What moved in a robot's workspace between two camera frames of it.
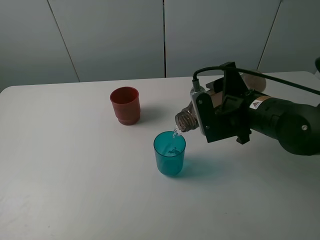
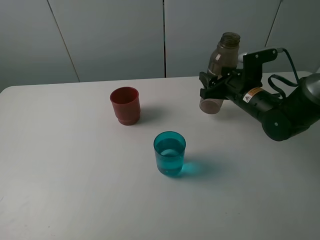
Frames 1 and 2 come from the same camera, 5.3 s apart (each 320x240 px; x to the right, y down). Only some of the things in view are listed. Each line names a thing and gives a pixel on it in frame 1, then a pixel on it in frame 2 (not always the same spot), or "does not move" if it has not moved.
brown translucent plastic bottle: (185, 120) → (225, 57)
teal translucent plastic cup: (169, 147) does not move
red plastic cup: (126, 102) does not move
